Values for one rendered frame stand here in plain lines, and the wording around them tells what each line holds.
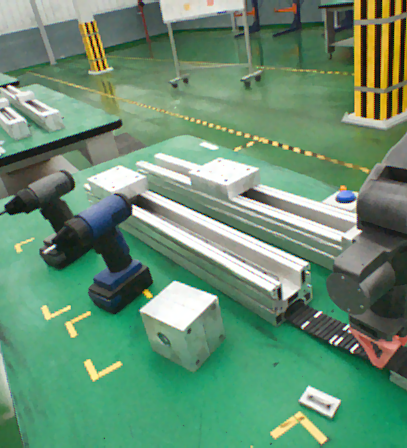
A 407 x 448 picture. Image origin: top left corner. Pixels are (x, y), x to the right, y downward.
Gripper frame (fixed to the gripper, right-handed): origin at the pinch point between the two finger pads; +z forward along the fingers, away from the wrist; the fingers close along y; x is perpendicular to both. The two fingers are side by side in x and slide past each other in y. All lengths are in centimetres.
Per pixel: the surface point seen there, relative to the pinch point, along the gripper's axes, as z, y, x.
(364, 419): 3.4, 9.7, 2.6
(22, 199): -17, 27, -74
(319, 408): 2.6, 12.9, -2.3
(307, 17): 55, -854, -731
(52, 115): -5, -29, -217
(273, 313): 0.1, 4.7, -18.6
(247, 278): -4.9, 4.8, -24.3
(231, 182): -9, -15, -51
